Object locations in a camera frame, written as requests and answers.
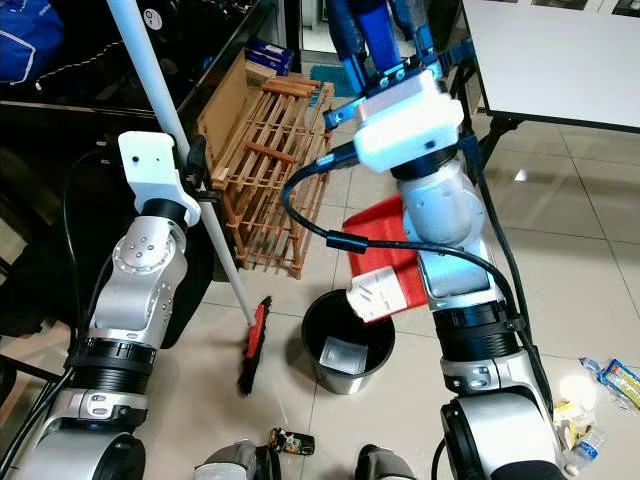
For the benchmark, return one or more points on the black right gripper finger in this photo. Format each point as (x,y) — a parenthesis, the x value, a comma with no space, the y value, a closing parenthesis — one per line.
(348,40)
(412,28)

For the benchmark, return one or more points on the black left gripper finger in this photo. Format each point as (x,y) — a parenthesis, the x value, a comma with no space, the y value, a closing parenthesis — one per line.
(196,160)

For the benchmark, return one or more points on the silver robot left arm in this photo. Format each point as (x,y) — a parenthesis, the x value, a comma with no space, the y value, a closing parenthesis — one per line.
(140,300)

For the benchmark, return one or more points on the teal floor mat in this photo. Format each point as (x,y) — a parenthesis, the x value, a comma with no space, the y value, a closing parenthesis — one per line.
(328,82)

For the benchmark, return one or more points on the blue printed carton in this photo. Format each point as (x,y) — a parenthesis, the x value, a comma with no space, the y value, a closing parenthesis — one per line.
(270,55)

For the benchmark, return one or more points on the wooden slatted rack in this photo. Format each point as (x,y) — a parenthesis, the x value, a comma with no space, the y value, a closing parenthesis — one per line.
(280,90)

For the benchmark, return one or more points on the dark cabinet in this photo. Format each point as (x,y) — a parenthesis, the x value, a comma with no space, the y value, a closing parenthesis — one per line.
(60,120)

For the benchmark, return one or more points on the white table black legs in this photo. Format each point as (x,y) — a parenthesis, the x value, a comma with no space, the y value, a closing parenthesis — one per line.
(560,50)

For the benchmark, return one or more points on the blue bag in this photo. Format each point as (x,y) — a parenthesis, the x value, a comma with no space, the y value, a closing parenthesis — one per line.
(30,40)

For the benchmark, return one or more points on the white printed carton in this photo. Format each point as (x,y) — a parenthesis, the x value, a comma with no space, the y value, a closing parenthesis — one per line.
(375,295)

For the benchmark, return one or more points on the black bag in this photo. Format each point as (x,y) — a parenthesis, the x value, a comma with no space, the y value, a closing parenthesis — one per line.
(25,280)

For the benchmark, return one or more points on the dark crumpled wrapper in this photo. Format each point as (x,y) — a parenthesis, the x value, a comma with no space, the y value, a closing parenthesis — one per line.
(292,443)

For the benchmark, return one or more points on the grey robot right leg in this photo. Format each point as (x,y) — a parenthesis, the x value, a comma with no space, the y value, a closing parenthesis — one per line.
(385,466)

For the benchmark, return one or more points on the blue white wrapper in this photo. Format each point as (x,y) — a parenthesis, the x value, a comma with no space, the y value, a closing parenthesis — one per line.
(618,383)

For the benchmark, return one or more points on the yellow white packet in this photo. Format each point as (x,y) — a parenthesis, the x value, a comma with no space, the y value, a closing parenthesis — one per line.
(572,415)

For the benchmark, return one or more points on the clear plastic bottle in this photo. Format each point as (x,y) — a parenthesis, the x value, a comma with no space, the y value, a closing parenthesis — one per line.
(588,448)

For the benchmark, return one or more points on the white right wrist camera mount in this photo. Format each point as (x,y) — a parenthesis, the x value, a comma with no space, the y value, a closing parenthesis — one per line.
(410,120)

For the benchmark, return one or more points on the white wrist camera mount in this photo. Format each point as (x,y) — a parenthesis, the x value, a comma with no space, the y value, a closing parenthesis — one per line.
(410,120)
(150,165)

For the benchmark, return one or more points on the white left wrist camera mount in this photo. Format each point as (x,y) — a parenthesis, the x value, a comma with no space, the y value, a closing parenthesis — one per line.
(150,165)

